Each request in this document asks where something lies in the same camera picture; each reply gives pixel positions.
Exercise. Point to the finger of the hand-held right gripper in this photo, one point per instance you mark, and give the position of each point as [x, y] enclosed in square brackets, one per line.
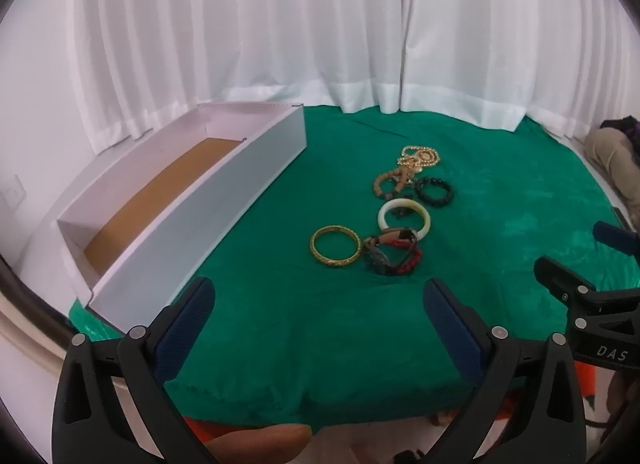
[560, 280]
[620, 240]

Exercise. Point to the dark cloth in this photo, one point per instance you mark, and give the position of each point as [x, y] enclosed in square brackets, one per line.
[622, 124]

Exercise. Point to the beige cloth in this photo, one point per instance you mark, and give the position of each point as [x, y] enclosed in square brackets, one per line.
[612, 158]

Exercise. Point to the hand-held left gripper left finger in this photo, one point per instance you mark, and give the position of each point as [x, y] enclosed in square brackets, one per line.
[184, 331]

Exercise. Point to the white cardboard box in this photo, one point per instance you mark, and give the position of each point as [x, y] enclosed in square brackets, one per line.
[200, 224]

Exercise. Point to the person's leg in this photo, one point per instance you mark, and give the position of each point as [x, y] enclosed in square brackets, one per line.
[260, 446]

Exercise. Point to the white jade bangle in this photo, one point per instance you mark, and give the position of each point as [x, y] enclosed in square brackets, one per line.
[382, 218]

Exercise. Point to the gold bangle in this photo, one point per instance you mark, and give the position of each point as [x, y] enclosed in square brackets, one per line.
[320, 256]

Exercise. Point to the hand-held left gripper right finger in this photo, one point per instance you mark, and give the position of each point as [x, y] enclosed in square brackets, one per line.
[452, 331]

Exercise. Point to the green tablecloth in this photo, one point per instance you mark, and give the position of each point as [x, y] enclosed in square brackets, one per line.
[310, 334]

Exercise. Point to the white wall outlet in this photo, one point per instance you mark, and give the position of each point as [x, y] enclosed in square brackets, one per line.
[13, 191]

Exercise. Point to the white curtain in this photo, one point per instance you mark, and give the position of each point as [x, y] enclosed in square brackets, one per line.
[300, 33]

